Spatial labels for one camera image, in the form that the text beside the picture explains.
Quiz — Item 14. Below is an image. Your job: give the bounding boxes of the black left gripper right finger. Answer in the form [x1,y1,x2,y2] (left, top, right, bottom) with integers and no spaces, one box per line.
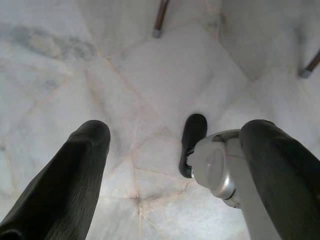
[239,119,320,240]

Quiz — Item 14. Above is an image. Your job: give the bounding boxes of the black robot foot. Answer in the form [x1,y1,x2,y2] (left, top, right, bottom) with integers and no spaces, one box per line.
[178,113,209,179]

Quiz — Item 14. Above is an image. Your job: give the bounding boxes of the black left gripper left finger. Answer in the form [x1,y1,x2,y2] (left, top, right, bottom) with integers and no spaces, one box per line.
[0,119,112,240]

